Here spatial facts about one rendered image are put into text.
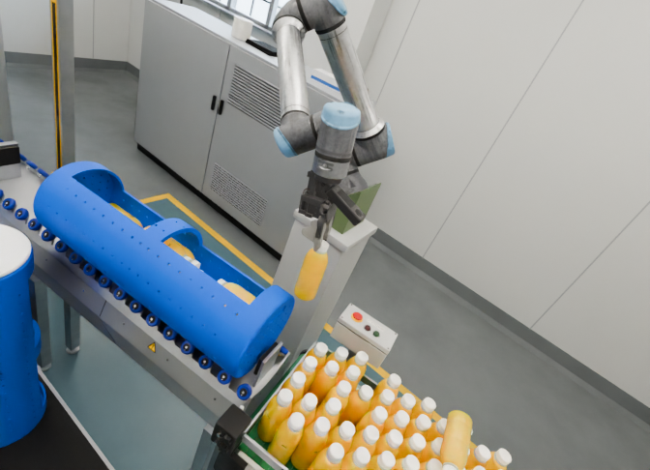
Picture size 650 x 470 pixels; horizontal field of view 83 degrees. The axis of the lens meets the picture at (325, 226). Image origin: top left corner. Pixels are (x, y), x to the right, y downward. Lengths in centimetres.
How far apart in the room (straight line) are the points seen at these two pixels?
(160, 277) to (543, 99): 303
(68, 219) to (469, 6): 318
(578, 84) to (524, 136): 49
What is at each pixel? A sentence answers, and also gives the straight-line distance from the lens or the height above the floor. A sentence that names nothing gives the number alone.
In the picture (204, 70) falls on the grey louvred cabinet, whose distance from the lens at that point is 339.
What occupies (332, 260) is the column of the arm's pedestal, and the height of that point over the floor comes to 98.
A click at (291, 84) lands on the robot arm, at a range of 115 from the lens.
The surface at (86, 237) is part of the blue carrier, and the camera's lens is 134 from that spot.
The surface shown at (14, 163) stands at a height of 100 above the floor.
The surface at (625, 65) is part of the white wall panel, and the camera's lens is 346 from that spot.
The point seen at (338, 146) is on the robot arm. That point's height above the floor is 170.
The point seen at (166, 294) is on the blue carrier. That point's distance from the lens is 114.
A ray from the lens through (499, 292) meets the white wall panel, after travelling 385.
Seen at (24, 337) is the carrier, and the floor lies 72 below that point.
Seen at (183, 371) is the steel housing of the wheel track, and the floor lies 88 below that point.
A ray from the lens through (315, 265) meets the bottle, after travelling 101.
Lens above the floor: 197
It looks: 30 degrees down
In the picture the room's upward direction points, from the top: 23 degrees clockwise
